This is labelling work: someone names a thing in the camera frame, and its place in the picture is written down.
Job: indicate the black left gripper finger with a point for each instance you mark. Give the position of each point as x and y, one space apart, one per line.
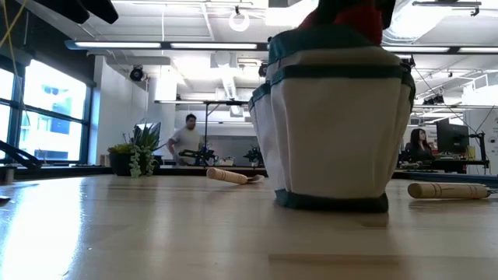
103 9
62 8

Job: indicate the potted plant in black pot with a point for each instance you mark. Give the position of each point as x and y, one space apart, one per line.
124 163

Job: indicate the black metal frame stand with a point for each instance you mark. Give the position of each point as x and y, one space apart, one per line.
206 136

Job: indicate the long ceiling light bar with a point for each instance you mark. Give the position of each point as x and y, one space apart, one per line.
116 44

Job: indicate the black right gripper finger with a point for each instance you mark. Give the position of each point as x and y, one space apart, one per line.
386 11
342 4

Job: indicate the dark window frame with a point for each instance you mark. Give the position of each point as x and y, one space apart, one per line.
17 116

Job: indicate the black monitor stand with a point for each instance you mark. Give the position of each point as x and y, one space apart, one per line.
482 151

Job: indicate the small grey metal post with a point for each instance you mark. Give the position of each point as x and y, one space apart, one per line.
9 175

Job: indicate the black table edge rail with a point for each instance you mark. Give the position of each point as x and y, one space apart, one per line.
58 171

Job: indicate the red garden glove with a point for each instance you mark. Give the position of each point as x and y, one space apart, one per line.
358 23

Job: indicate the small black flat object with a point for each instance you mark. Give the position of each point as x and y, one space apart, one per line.
4 200

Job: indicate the black ceiling spotlight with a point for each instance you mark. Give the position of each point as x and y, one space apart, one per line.
137 73
410 62
263 70
433 100

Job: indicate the white canvas gardening bag green trim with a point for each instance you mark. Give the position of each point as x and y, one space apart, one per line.
334 148

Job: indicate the black computer monitor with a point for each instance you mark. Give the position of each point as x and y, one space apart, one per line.
451 138

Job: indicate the dark office desk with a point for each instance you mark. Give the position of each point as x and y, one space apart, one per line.
455 165

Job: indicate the small yellow object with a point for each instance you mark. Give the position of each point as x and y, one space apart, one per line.
470 152

